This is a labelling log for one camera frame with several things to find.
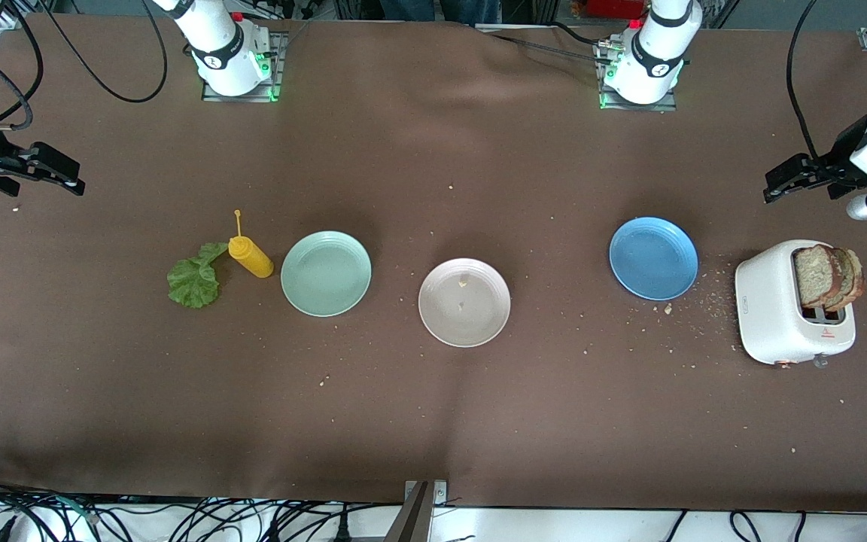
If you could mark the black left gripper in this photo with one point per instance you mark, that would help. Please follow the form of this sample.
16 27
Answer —
844 153

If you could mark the brown bread slice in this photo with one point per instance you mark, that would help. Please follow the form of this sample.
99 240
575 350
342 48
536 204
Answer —
853 278
812 275

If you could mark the green lettuce leaf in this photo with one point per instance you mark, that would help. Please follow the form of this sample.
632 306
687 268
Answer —
194 282

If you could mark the yellow mustard squeeze bottle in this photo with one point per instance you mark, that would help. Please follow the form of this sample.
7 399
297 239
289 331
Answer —
251 257

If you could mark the beige plate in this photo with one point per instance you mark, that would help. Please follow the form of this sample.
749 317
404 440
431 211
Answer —
464 302

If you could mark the blue plate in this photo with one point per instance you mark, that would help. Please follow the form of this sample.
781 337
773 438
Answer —
653 258

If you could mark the mint green plate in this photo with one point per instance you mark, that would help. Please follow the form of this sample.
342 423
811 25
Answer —
326 273

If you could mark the white toaster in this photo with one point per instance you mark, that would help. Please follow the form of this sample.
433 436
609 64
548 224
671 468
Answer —
768 309

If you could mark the red box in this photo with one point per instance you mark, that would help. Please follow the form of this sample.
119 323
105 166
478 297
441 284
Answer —
614 7

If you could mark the brown tablecloth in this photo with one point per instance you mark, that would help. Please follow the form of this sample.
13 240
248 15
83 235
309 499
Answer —
433 421

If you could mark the grey metal bar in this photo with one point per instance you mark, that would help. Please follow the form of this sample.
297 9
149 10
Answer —
411 519

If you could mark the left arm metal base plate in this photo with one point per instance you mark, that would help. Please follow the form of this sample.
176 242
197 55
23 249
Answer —
633 108

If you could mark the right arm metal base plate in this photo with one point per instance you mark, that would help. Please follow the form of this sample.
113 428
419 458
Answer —
280 60

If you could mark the silver metal bracket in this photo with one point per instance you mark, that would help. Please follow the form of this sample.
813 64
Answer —
439 491

